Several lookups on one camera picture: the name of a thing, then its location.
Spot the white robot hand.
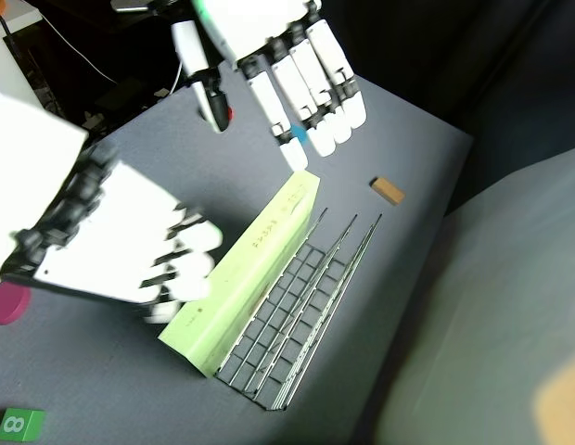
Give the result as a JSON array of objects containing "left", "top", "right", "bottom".
[
  {"left": 0, "top": 95, "right": 224, "bottom": 325},
  {"left": 170, "top": 0, "right": 368, "bottom": 172}
]

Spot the light green book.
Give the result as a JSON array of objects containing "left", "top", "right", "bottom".
[{"left": 157, "top": 170, "right": 322, "bottom": 380}]

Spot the pink disc block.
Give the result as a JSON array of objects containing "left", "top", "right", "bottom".
[{"left": 0, "top": 285, "right": 32, "bottom": 326}]

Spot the grey table cloth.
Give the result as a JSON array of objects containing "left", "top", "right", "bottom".
[{"left": 0, "top": 72, "right": 474, "bottom": 445}]

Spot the wooden block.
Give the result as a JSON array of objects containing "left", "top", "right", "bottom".
[{"left": 370, "top": 176, "right": 406, "bottom": 207}]

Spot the green number block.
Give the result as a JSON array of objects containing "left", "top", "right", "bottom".
[{"left": 0, "top": 407, "right": 48, "bottom": 443}]

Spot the white stand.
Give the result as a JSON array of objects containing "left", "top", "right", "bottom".
[{"left": 0, "top": 13, "right": 42, "bottom": 106}]

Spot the silver wire rack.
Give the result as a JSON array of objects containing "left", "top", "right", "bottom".
[{"left": 215, "top": 207, "right": 384, "bottom": 412}]

